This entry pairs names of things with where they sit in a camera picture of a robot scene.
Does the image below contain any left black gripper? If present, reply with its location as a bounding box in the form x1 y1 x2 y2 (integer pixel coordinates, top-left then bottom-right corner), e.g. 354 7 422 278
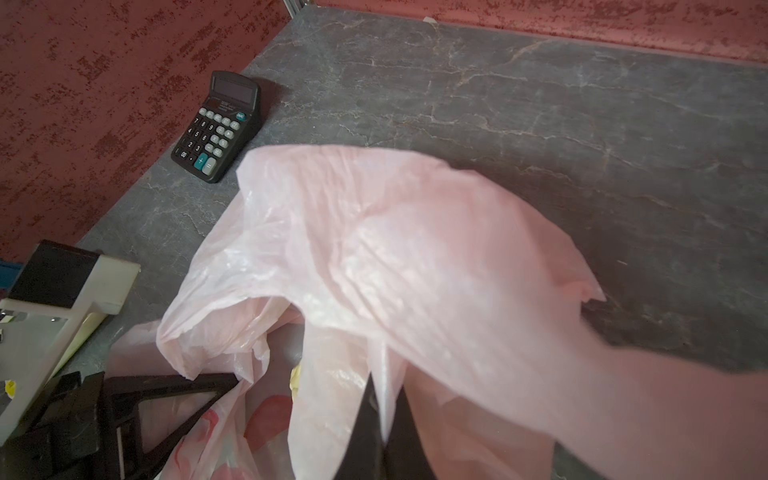
1 372 237 480

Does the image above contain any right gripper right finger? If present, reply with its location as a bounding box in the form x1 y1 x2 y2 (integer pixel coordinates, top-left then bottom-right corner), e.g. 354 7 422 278
384 389 436 480

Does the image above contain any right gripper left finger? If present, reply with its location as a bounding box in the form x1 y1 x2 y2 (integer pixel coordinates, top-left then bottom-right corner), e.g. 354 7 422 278
334 377 386 480

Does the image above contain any pink plastic bag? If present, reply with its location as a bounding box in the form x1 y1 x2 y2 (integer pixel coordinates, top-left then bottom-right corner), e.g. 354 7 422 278
109 145 767 479

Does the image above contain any black calculator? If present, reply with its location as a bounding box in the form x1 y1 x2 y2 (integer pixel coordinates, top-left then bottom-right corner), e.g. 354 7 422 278
171 71 262 184

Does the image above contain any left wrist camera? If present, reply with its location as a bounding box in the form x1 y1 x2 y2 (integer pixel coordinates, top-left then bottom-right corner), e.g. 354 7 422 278
1 240 141 442

